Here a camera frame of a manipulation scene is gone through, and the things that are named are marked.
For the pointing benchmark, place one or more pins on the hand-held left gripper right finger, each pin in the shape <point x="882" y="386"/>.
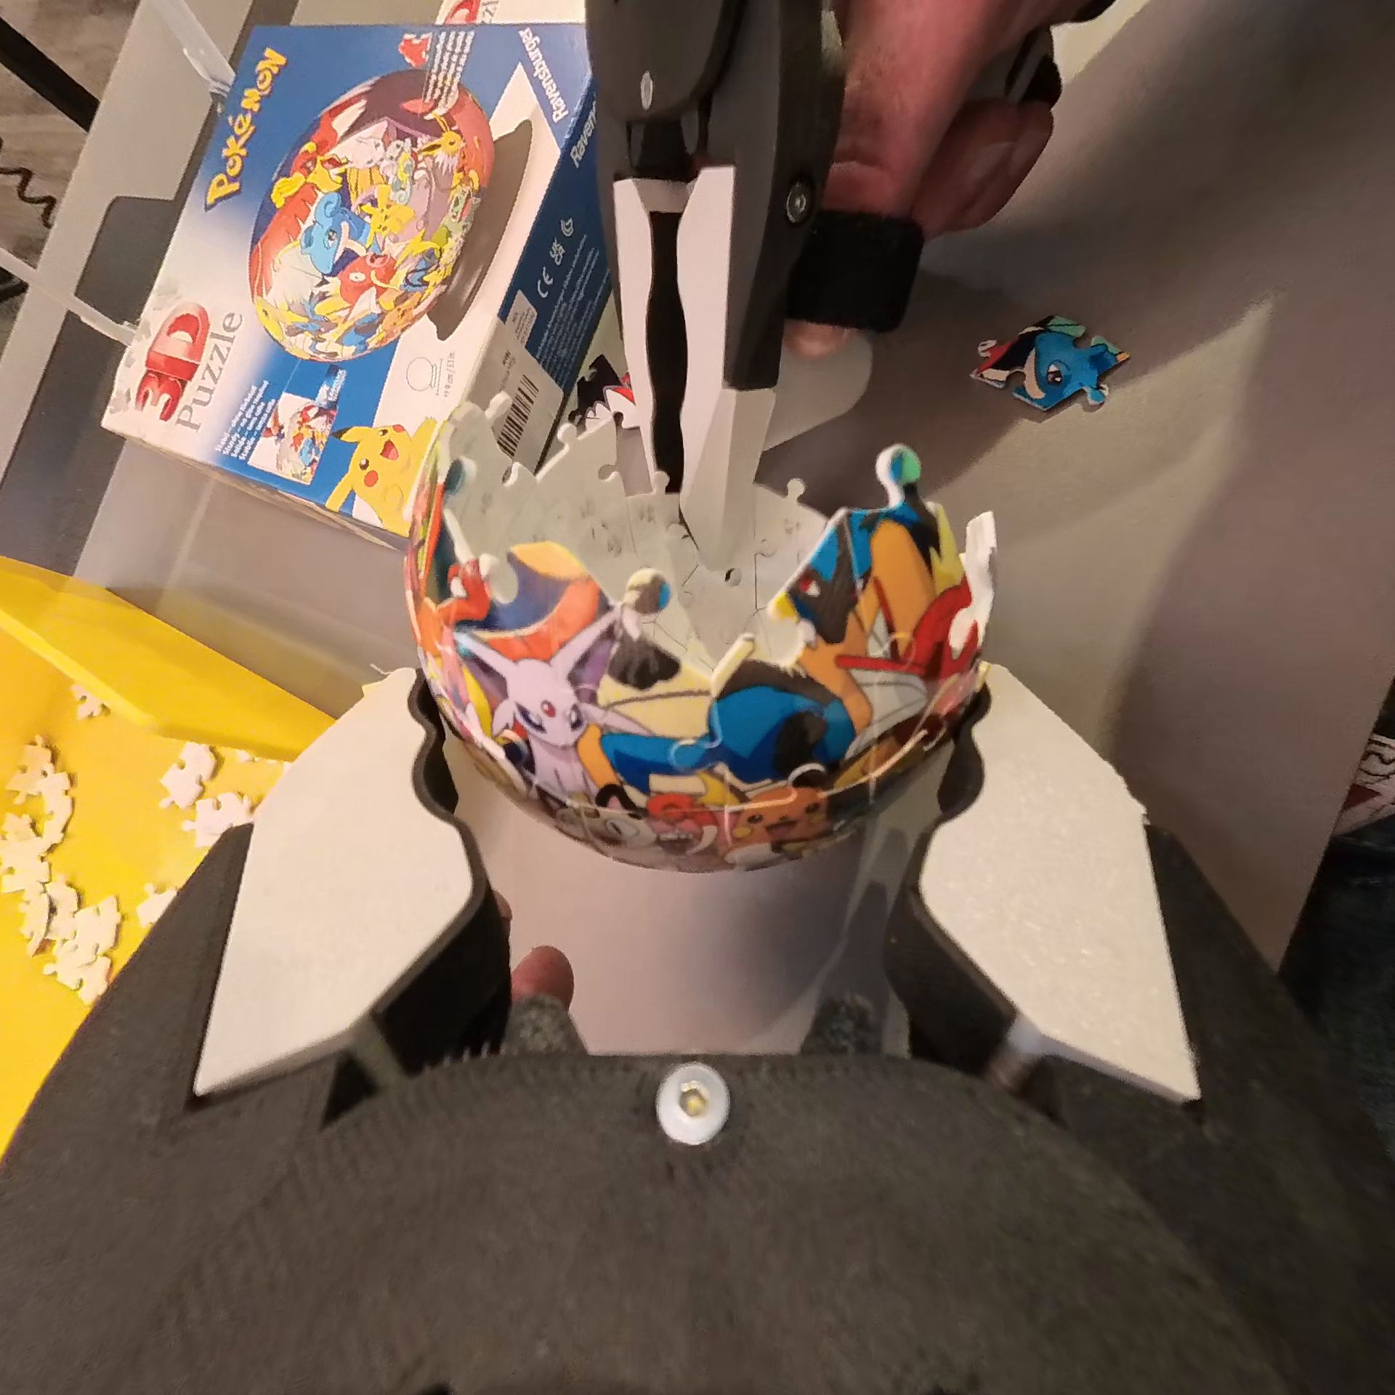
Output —
<point x="1068" y="927"/>

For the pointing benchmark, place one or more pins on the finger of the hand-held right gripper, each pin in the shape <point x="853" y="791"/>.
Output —
<point x="714" y="327"/>
<point x="629" y="251"/>

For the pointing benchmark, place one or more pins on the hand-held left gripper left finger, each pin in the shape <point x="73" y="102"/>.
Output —
<point x="315" y="927"/>

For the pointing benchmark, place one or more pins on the white joined puzzle pieces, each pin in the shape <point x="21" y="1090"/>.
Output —
<point x="1051" y="366"/>

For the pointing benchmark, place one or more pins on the yellow cardboard box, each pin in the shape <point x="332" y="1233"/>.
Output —
<point x="108" y="655"/>

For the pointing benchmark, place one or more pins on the colourful puzzle ball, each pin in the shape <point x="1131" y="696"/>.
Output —
<point x="654" y="763"/>

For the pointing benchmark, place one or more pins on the black red white puzzle piece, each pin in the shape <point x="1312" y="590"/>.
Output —
<point x="599" y="397"/>

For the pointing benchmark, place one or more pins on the pile of white puzzle pieces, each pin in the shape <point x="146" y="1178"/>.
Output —
<point x="86" y="937"/>

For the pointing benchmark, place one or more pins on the blue white puzzle box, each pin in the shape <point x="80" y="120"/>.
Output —
<point x="196" y="371"/>

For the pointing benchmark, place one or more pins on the person's left hand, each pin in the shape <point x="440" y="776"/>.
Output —
<point x="543" y="974"/>

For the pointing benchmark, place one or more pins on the person's blue jeans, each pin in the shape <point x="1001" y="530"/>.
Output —
<point x="1352" y="937"/>

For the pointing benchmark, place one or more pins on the clear plastic strip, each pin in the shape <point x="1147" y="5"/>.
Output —
<point x="191" y="44"/>
<point x="76" y="299"/>

